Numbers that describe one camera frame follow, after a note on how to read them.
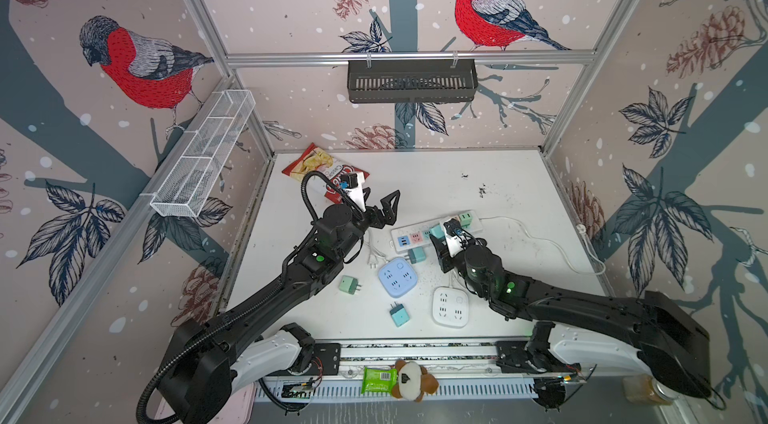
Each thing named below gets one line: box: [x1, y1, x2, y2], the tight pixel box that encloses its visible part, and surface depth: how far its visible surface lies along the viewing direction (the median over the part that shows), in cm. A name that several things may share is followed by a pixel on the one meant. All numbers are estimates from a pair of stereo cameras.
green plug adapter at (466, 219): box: [459, 212, 473, 228], surface depth 95 cm
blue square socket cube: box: [378, 257, 418, 298], surface depth 87 cm
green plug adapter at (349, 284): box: [338, 275, 362, 295], surface depth 87 cm
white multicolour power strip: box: [390, 210, 483, 254], surface depth 95 cm
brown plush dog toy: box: [392, 359, 439, 402], surface depth 70 cm
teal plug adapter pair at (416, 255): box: [408, 247, 427, 264], surface depth 92 cm
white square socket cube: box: [432, 286, 469, 329], surface depth 81 cm
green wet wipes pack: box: [361, 366, 399, 396], surface depth 71 cm
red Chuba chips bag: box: [281, 142, 371, 204], surface depth 113 cm
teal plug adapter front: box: [389, 301, 410, 328], surface depth 81 cm
